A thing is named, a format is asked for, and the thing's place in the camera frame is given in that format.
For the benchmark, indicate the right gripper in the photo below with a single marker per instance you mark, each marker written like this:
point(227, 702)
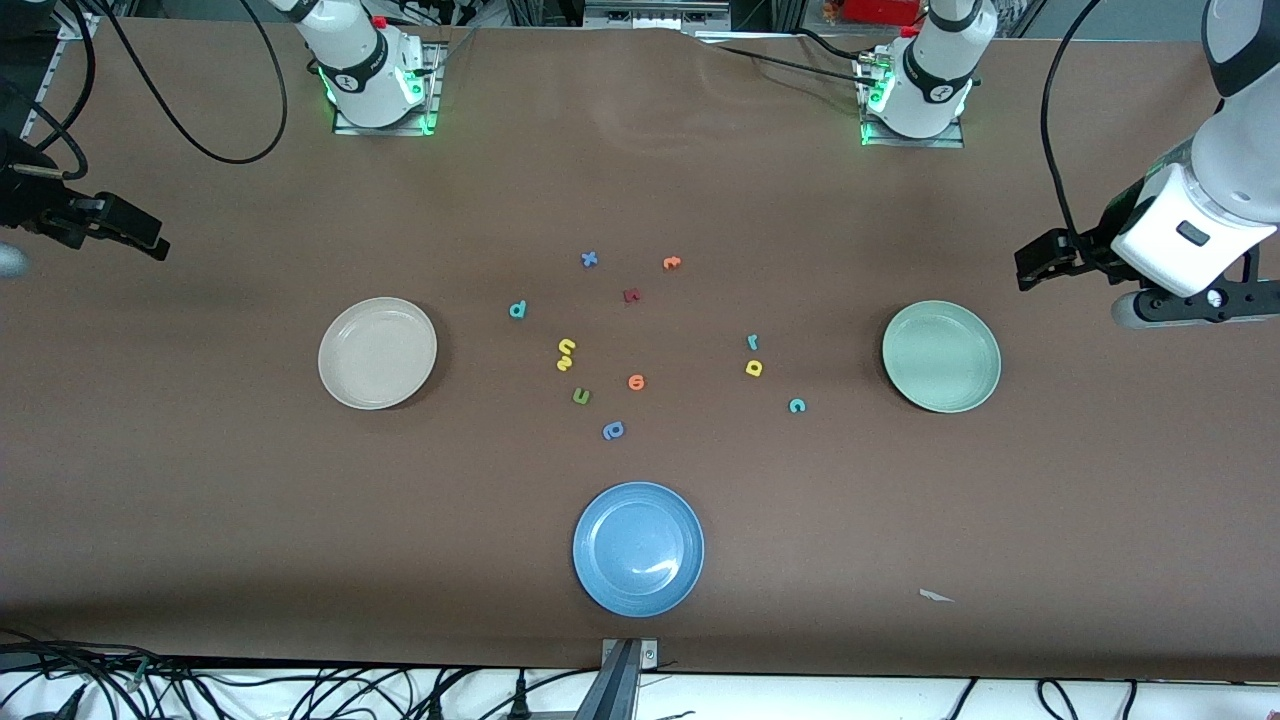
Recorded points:
point(30, 205)

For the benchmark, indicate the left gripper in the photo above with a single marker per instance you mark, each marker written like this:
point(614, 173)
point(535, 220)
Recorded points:
point(1097, 245)

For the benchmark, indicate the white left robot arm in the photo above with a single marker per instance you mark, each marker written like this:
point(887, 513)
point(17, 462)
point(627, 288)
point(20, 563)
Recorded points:
point(935, 70)

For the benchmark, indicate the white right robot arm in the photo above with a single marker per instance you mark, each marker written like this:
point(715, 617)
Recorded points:
point(360, 60)

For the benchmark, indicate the green plate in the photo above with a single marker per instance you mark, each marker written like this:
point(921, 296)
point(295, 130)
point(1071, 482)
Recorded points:
point(941, 357)

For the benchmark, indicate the beige brown plate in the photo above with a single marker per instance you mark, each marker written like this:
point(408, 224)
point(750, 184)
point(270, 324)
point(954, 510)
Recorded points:
point(377, 353)

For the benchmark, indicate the red box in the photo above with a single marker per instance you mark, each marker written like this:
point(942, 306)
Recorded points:
point(880, 10)

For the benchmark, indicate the white paper scrap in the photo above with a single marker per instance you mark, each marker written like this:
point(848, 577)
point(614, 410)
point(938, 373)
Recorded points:
point(935, 596)

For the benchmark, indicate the blue letter a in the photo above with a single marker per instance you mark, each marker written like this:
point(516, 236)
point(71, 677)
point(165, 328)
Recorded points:
point(613, 431)

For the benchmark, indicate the blue plate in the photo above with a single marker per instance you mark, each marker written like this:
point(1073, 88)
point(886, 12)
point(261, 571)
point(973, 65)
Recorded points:
point(638, 549)

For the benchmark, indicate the perforated aluminium rail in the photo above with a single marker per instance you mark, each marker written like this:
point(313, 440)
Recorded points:
point(45, 95)

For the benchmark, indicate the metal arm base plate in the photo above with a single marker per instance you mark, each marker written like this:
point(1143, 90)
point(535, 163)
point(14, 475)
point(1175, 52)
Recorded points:
point(432, 110)
point(910, 142)

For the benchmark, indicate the grey metal bracket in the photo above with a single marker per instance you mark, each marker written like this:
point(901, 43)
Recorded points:
point(655, 12)

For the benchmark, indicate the grey metal camera post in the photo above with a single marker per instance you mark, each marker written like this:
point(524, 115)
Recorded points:
point(620, 685)

